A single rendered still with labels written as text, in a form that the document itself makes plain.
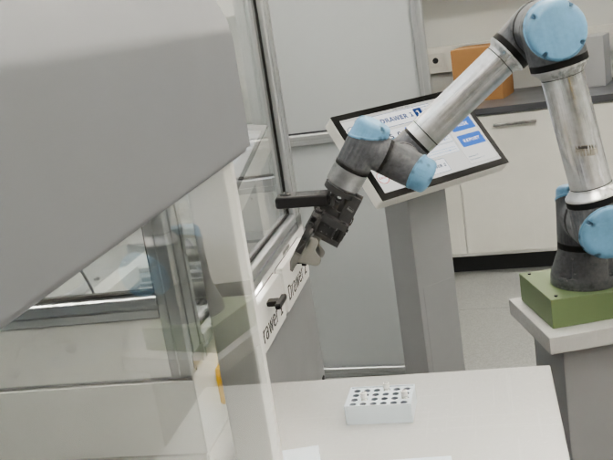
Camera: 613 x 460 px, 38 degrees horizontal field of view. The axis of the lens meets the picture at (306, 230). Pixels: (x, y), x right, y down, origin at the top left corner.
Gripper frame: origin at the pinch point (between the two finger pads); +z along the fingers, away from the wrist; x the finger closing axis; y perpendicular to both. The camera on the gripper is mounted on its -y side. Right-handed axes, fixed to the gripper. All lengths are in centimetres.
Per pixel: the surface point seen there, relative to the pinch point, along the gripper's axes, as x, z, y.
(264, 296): -2.4, 9.3, -2.1
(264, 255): 8.9, 5.2, -6.7
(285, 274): 19.7, 11.2, -0.6
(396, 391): -26.3, 3.5, 29.3
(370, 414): -32.4, 7.2, 26.5
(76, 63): -122, -52, -16
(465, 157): 93, -21, 30
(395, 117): 92, -23, 5
